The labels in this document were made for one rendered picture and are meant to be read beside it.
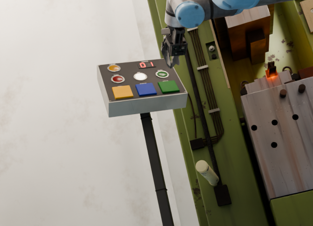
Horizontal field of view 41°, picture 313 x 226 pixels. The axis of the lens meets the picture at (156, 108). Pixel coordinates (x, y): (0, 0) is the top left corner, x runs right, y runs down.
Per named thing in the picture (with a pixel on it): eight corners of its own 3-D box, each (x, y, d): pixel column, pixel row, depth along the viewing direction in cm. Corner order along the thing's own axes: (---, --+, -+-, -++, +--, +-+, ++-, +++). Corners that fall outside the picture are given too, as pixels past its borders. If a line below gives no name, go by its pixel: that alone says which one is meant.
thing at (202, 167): (210, 171, 151) (207, 157, 153) (196, 174, 152) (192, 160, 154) (221, 184, 193) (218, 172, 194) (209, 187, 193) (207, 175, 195)
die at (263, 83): (294, 85, 184) (288, 68, 187) (248, 98, 187) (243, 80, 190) (288, 111, 223) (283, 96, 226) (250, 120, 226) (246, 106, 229)
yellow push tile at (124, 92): (133, 95, 173) (129, 85, 178) (115, 98, 171) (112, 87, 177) (133, 99, 174) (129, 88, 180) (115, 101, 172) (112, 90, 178)
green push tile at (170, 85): (179, 90, 178) (174, 79, 183) (162, 92, 176) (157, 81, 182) (179, 93, 179) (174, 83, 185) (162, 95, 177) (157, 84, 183)
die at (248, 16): (270, 15, 195) (264, -2, 198) (227, 28, 198) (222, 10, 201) (268, 51, 234) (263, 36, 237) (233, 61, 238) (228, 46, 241)
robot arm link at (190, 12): (211, 1, 137) (201, -15, 146) (176, 7, 136) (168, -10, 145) (211, 26, 143) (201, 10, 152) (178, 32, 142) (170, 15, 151)
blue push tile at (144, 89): (157, 92, 176) (152, 82, 181) (139, 95, 174) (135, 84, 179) (156, 96, 177) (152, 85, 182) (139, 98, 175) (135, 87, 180)
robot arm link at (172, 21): (162, 7, 159) (187, 5, 161) (161, 18, 162) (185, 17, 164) (169, 18, 152) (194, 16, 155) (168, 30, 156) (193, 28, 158)
